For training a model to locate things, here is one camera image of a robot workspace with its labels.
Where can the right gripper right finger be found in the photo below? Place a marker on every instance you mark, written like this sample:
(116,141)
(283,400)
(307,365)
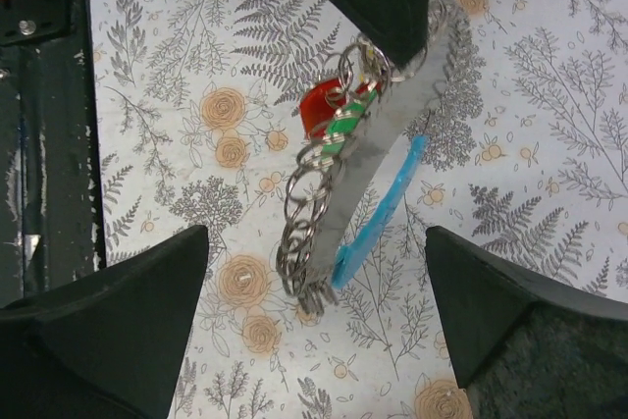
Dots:
(523,345)

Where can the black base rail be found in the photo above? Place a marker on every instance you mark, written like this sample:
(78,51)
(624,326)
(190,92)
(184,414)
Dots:
(51,201)

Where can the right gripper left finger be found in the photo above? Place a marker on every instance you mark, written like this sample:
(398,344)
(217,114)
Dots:
(109,345)

